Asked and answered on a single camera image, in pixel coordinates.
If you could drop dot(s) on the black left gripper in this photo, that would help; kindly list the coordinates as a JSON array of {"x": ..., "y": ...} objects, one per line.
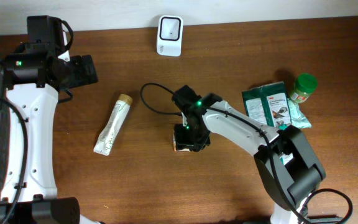
[{"x": 86, "y": 70}]

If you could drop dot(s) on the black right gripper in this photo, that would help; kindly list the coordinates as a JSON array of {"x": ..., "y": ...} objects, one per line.
[{"x": 181, "y": 140}]

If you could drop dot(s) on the white tube gold cap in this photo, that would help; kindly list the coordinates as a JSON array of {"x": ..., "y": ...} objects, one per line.
[{"x": 108, "y": 135}]

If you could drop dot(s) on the green 3M gloves packet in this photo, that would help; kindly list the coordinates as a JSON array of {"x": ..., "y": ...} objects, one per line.
[{"x": 268, "y": 105}]

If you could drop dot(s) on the light green snack packet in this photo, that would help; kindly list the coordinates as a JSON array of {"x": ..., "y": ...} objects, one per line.
[{"x": 298, "y": 119}]

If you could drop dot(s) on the green lidded jar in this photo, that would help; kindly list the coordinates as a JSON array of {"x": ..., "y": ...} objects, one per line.
[{"x": 304, "y": 86}]

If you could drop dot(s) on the orange tissue packet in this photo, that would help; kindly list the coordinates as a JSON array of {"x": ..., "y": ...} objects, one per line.
[{"x": 179, "y": 144}]

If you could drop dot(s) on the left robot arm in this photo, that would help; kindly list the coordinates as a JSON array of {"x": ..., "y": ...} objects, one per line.
[{"x": 31, "y": 79}]

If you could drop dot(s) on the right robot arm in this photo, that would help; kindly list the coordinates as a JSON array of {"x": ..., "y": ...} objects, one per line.
[{"x": 288, "y": 166}]

